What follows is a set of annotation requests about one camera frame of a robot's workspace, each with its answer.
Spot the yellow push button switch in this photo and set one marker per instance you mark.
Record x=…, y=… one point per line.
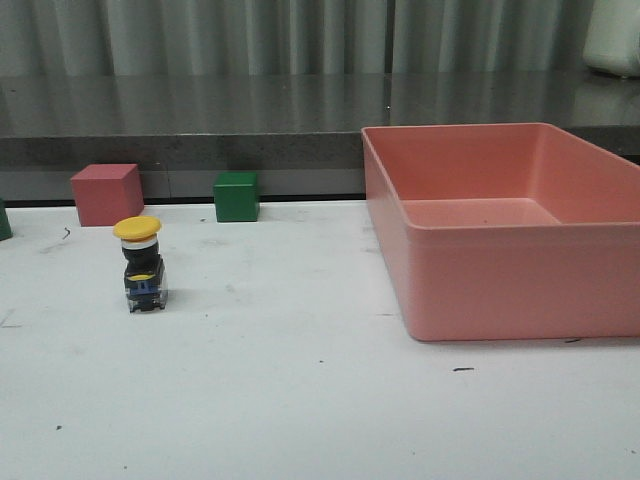
x=144, y=276

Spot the green cube block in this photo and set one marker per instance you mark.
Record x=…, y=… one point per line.
x=236, y=197

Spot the grey counter shelf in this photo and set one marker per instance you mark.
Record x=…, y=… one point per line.
x=299, y=133

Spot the pink plastic bin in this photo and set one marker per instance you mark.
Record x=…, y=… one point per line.
x=505, y=231

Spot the pink cube block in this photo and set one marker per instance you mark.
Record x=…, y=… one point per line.
x=104, y=194

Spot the dark green block at edge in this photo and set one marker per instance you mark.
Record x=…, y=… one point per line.
x=5, y=226

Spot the white appliance in background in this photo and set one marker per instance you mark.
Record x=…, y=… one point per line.
x=612, y=39

